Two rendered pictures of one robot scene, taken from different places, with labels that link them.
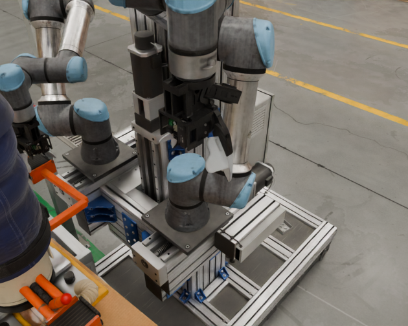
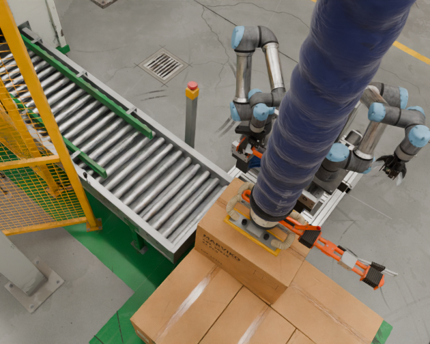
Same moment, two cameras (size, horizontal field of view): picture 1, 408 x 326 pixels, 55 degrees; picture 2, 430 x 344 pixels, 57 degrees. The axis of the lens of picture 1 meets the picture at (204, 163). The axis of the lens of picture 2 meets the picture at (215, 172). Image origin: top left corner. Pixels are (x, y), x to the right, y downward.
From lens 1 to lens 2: 1.44 m
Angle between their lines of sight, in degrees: 21
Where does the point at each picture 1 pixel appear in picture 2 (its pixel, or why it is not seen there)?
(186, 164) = (340, 151)
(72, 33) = (278, 73)
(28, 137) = (259, 138)
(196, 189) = (344, 164)
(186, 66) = (407, 158)
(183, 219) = (329, 176)
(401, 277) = (408, 184)
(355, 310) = (379, 206)
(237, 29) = (391, 96)
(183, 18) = (416, 147)
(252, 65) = not seen: hidden behind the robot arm
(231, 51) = not seen: hidden behind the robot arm
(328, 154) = not seen: hidden behind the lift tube
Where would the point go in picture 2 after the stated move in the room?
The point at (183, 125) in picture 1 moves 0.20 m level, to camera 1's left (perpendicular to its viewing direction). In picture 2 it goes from (395, 173) to (350, 173)
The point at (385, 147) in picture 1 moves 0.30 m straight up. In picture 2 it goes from (403, 80) to (418, 59)
